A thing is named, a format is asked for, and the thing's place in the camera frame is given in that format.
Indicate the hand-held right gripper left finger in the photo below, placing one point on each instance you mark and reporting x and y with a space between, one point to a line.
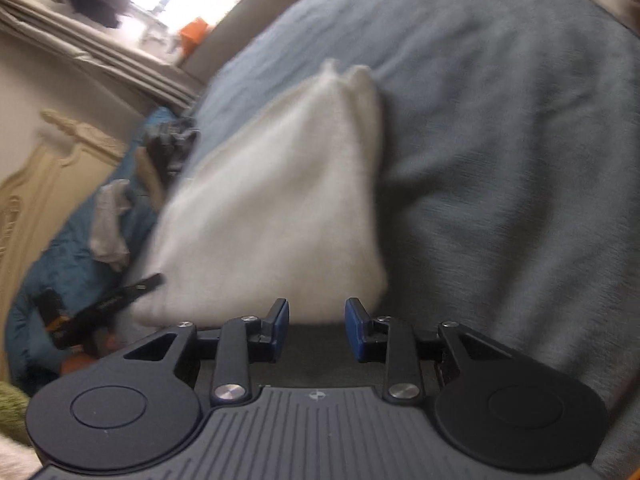
280 327

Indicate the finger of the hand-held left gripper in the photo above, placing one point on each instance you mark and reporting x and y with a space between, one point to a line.
150 282

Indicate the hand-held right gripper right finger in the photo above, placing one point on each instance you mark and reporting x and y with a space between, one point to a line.
356 330

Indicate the cream fleece garment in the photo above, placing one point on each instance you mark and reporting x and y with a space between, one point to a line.
275 210

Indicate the blue quilt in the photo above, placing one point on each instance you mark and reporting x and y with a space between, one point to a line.
60 270

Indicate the white shirt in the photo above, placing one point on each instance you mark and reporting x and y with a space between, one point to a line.
110 225

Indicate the tan pants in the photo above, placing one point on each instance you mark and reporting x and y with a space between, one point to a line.
150 180

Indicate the green shaggy rug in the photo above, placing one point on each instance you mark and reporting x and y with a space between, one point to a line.
12 410

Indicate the dark grey garment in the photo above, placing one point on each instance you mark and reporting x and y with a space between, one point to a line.
170 147

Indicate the cream carved headboard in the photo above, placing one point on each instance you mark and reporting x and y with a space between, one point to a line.
40 190

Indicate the white shaggy rug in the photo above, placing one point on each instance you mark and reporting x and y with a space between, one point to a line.
15 460

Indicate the beige curtain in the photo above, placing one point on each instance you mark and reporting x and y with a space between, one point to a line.
100 55

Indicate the orange bag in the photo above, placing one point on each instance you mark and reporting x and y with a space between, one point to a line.
194 35

